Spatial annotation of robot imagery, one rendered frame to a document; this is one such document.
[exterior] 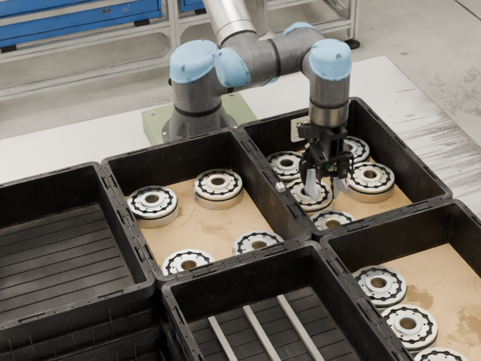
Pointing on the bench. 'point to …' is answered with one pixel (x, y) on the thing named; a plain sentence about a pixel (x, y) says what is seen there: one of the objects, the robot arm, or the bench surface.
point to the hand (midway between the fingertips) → (321, 193)
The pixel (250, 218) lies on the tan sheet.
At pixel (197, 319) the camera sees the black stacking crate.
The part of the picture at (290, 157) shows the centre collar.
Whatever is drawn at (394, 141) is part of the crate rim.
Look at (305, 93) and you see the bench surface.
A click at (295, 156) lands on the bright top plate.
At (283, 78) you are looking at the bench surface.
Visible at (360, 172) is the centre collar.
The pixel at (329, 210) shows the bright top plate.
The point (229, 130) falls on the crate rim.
